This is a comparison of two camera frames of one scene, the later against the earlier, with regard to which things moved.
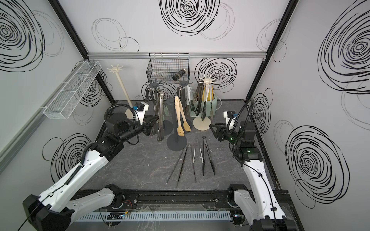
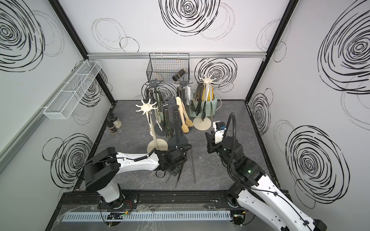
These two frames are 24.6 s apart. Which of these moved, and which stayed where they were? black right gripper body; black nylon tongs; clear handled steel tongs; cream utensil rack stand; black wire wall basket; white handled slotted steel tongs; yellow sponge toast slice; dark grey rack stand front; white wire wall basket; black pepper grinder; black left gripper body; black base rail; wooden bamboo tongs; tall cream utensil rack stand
Moved: black right gripper body; black left gripper body; wooden bamboo tongs; black nylon tongs; dark grey rack stand front; tall cream utensil rack stand
Stayed: black base rail; black pepper grinder; black wire wall basket; yellow sponge toast slice; white wire wall basket; cream utensil rack stand; white handled slotted steel tongs; clear handled steel tongs
